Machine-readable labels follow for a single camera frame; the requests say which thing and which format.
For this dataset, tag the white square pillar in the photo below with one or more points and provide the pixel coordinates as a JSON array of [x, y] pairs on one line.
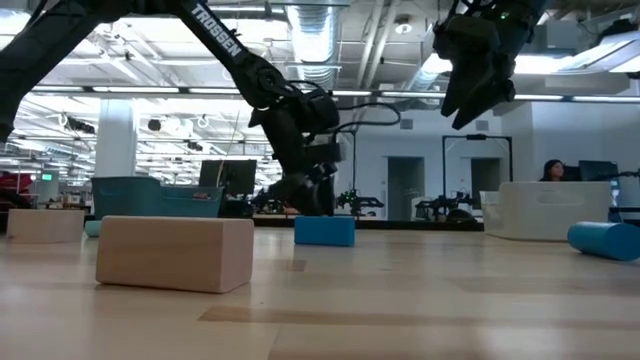
[[115, 140]]

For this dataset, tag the translucent white plastic bin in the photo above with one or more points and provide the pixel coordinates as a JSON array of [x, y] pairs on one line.
[[540, 210]]

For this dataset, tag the light teal block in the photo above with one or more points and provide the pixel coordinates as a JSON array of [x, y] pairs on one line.
[[92, 228]]

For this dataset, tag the black round ceiling fixture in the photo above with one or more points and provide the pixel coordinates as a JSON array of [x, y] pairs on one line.
[[154, 125]]

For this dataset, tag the blue rectangular block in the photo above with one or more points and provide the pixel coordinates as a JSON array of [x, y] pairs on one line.
[[325, 231]]

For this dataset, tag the natural wooden arch block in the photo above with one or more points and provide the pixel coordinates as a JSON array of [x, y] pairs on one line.
[[45, 226]]

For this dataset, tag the black aluminium table frame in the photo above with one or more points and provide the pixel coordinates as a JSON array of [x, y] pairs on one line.
[[400, 225]]

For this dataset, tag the person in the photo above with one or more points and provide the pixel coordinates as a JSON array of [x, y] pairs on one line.
[[552, 171]]

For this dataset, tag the blue cylinder block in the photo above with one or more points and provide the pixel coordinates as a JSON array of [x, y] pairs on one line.
[[607, 241]]

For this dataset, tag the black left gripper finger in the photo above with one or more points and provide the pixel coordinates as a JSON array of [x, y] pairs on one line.
[[300, 197], [327, 197]]

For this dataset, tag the green exit sign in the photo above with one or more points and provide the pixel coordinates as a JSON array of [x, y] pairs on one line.
[[46, 176]]

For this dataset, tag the natural wooden rectangular block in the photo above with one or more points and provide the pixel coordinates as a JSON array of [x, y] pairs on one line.
[[175, 255]]

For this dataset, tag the black background robot arm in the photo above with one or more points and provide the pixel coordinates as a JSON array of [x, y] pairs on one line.
[[360, 202]]

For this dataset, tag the black metal frame stand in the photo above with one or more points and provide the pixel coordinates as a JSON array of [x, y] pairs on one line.
[[354, 160], [475, 136]]

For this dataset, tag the silver round ventilation duct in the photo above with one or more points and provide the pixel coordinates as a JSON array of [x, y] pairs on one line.
[[312, 45]]

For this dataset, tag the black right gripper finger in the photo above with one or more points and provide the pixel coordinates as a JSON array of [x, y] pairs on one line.
[[462, 85], [487, 105]]

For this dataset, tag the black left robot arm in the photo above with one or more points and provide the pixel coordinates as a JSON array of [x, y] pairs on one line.
[[220, 37]]

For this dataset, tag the long ceiling light bar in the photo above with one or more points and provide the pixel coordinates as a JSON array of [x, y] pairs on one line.
[[135, 90]]

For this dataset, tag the dark teal plastic bin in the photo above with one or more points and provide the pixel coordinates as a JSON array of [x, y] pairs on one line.
[[145, 197]]

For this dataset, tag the black computer monitor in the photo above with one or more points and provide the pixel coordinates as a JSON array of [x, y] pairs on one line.
[[235, 176], [597, 170]]

